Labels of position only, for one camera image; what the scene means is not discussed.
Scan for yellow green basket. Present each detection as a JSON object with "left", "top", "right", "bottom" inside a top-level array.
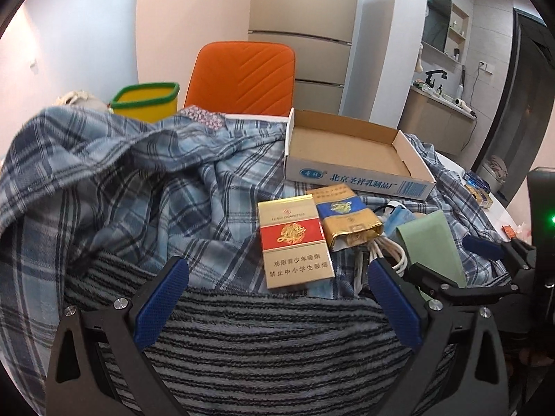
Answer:
[{"left": 109, "top": 82, "right": 180, "bottom": 123}]

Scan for black faucet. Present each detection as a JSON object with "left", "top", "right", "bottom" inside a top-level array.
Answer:
[{"left": 424, "top": 68, "right": 448, "bottom": 92}]

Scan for white charging cable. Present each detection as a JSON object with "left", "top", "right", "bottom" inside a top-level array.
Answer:
[{"left": 352, "top": 200, "right": 409, "bottom": 295}]

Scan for bathroom vanity cabinet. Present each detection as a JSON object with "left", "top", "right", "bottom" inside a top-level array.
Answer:
[{"left": 398, "top": 86, "right": 477, "bottom": 157}]

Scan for shallow cardboard box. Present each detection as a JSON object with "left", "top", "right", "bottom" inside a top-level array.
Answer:
[{"left": 284, "top": 109, "right": 436, "bottom": 201}]

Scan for red gold cigarette pack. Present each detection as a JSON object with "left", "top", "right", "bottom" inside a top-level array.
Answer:
[{"left": 258, "top": 194, "right": 335, "bottom": 290}]

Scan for grey striped towel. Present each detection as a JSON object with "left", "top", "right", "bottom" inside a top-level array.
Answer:
[{"left": 62, "top": 248, "right": 456, "bottom": 416}]

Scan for green sticky note pad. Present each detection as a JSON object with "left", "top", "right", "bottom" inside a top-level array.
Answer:
[{"left": 396, "top": 210, "right": 468, "bottom": 287}]

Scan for mirror cabinet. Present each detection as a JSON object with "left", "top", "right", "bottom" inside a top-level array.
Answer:
[{"left": 422, "top": 0, "right": 469, "bottom": 64}]

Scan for beige refrigerator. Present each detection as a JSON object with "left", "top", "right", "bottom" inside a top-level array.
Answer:
[{"left": 248, "top": 0, "right": 358, "bottom": 114}]

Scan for white hair dryer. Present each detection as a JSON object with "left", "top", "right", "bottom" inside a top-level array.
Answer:
[{"left": 454, "top": 99, "right": 476, "bottom": 118}]

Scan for orange chair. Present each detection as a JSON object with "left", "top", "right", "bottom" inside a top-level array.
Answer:
[{"left": 183, "top": 41, "right": 296, "bottom": 116}]

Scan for small orange box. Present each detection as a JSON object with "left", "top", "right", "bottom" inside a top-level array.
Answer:
[{"left": 501, "top": 225, "right": 516, "bottom": 240}]

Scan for blue gold cigarette pack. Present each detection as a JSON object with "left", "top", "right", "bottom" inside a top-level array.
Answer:
[{"left": 308, "top": 184, "right": 384, "bottom": 252}]

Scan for blue box on table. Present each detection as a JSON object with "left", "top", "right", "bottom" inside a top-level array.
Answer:
[{"left": 463, "top": 171, "right": 491, "bottom": 193}]

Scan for blue plaid blanket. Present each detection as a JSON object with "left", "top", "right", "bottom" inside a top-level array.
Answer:
[{"left": 0, "top": 105, "right": 513, "bottom": 414}]

